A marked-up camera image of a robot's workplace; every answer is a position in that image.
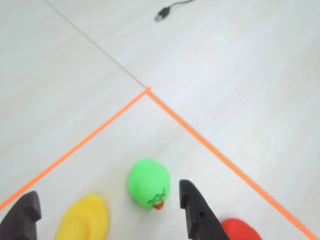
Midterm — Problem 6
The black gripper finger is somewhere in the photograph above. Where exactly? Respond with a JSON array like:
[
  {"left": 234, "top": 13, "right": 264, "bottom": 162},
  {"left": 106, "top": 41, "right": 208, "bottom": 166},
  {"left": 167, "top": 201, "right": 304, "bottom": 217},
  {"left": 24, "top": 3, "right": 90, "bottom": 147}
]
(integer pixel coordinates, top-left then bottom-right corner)
[
  {"left": 178, "top": 178, "right": 231, "bottom": 240},
  {"left": 0, "top": 190, "right": 42, "bottom": 240}
]

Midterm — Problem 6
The green rubber duck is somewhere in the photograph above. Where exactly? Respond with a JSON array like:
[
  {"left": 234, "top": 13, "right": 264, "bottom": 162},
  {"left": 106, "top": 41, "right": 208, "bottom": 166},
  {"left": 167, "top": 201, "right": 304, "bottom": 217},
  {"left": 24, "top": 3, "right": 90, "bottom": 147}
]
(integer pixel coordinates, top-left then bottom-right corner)
[{"left": 127, "top": 158, "right": 172, "bottom": 211}]

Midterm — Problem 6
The red rubber duck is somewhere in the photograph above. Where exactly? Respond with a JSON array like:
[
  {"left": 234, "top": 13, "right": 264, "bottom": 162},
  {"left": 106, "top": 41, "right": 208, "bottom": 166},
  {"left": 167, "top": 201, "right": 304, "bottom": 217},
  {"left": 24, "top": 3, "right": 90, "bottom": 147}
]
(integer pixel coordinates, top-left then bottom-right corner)
[{"left": 221, "top": 217, "right": 263, "bottom": 240}]

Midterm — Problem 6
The yellow rubber duck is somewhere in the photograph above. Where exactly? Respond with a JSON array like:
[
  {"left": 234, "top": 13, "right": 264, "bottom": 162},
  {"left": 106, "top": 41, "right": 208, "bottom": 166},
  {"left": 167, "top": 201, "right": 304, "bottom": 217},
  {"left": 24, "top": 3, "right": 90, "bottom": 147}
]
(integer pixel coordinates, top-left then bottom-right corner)
[{"left": 54, "top": 193, "right": 110, "bottom": 240}]

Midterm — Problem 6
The orange tape strip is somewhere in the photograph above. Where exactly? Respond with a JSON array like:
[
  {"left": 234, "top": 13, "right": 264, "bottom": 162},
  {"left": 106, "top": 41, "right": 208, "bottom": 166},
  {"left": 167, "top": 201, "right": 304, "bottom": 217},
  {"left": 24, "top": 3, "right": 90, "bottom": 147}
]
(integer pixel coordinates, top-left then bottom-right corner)
[
  {"left": 0, "top": 86, "right": 152, "bottom": 212},
  {"left": 145, "top": 87, "right": 320, "bottom": 240}
]

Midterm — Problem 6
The black USB plug cable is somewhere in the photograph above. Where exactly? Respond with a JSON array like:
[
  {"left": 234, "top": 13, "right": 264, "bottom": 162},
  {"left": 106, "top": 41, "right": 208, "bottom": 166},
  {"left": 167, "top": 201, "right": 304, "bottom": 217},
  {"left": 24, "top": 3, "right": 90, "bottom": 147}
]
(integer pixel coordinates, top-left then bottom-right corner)
[{"left": 153, "top": 0, "right": 196, "bottom": 23}]

